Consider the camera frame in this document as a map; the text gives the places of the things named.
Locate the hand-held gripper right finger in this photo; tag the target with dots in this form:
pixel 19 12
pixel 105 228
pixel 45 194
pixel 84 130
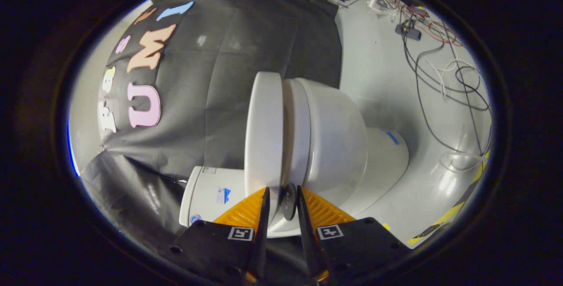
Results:
pixel 308 233

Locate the small black adapter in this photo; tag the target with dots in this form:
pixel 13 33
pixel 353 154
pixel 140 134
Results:
pixel 411 33

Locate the black backdrop cloth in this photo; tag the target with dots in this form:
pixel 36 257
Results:
pixel 246 79

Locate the white toilet lid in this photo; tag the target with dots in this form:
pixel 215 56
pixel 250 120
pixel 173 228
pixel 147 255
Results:
pixel 264 136

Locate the yellow black floor tape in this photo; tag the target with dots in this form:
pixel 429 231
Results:
pixel 457 211

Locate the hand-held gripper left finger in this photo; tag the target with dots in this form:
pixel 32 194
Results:
pixel 262 233

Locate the white toilet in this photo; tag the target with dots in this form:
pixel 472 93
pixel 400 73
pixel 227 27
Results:
pixel 343 145

